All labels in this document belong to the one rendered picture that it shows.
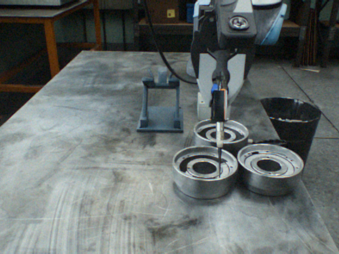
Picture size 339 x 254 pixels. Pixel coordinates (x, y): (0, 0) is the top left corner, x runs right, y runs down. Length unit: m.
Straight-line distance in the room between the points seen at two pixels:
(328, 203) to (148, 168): 1.49
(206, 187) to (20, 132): 0.44
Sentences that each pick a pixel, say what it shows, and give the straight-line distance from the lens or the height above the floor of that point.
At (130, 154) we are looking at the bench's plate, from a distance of 0.67.
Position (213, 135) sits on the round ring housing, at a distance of 0.70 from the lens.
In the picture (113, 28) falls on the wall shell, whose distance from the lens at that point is 4.70.
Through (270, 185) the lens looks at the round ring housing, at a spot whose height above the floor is 0.82.
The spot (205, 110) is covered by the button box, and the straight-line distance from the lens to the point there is 0.79.
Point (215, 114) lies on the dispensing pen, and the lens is 0.54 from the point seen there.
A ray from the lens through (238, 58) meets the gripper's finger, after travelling 0.54.
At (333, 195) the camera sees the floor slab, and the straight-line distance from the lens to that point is 2.09.
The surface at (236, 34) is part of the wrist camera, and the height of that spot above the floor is 1.05.
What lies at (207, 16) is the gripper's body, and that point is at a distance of 0.52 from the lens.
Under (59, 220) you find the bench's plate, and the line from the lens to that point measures 0.54.
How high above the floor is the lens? 1.14
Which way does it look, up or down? 26 degrees down
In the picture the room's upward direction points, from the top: 1 degrees clockwise
